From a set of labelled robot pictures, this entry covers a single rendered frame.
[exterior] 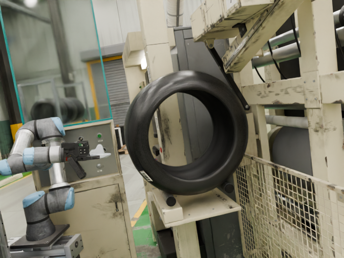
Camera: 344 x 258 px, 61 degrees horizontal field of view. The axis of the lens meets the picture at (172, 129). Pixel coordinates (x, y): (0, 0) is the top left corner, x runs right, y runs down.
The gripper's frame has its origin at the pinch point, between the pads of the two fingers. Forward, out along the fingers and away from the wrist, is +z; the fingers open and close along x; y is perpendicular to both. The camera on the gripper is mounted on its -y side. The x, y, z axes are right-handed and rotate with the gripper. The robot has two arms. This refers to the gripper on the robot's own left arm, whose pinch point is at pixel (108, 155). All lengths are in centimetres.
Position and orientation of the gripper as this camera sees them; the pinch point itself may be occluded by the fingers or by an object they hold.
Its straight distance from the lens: 136.5
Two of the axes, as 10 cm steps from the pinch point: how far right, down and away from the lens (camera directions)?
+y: -0.3, -10.0, -0.9
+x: -2.1, -0.8, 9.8
